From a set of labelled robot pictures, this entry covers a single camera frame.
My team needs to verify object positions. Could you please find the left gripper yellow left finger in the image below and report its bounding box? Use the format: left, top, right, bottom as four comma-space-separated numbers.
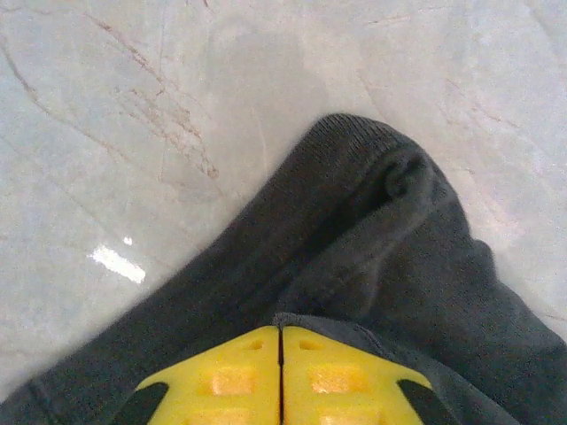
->
108, 325, 282, 425

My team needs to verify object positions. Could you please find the dark grey t-shirt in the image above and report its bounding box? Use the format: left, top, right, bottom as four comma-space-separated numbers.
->
0, 112, 567, 425

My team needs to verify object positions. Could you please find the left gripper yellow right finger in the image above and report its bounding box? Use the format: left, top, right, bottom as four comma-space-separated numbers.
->
281, 325, 462, 425

